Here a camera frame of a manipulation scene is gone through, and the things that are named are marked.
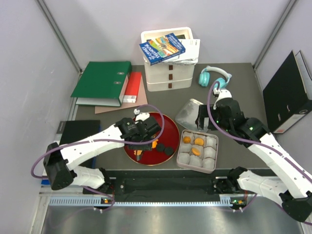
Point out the white booklet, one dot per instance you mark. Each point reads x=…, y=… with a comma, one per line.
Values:
x=190, y=57

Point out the red round lacquer tray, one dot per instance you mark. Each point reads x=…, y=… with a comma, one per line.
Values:
x=169, y=138

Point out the black ring binder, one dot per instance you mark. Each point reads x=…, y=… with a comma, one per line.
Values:
x=288, y=95

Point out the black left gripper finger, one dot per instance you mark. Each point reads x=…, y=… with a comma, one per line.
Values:
x=147, y=147
x=134, y=147

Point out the orange fish cookie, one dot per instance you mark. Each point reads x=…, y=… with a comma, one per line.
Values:
x=154, y=143

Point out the black notebook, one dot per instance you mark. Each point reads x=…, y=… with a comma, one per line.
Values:
x=75, y=130

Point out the black sandwich cookie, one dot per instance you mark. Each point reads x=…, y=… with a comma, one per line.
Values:
x=160, y=147
x=168, y=151

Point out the red folder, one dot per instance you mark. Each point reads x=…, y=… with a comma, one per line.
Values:
x=132, y=88

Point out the silver tin lid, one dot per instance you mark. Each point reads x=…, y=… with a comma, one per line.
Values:
x=187, y=115

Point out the orange round cookie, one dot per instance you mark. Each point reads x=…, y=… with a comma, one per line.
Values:
x=199, y=141

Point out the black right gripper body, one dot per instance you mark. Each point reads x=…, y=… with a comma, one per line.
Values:
x=222, y=123

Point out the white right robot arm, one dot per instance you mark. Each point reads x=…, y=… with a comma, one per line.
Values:
x=294, y=193

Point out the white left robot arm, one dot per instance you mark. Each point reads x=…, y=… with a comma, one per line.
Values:
x=63, y=164

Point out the yellow round biscuit cookie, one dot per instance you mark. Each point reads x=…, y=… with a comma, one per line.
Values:
x=187, y=140

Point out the brown cardboard folder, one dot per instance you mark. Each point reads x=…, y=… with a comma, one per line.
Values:
x=140, y=100

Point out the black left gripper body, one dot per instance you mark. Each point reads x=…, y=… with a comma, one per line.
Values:
x=146, y=138

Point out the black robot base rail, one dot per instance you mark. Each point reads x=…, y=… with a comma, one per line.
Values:
x=158, y=185

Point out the blue folder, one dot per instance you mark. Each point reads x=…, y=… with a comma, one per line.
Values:
x=45, y=182

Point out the white stacked storage box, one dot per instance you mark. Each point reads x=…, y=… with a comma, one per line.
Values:
x=161, y=77

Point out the teal cat-ear headphones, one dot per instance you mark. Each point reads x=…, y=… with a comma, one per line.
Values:
x=204, y=77

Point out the yellow round sandwich cookie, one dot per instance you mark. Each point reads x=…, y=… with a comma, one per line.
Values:
x=196, y=151

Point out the green ring binder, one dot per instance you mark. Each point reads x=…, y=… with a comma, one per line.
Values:
x=103, y=83

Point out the pink cookie tin box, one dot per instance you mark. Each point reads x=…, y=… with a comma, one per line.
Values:
x=206, y=162

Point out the orange flower cookie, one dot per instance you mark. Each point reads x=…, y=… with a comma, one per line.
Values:
x=138, y=152

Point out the blue picture book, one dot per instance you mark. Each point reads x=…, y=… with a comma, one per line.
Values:
x=161, y=49

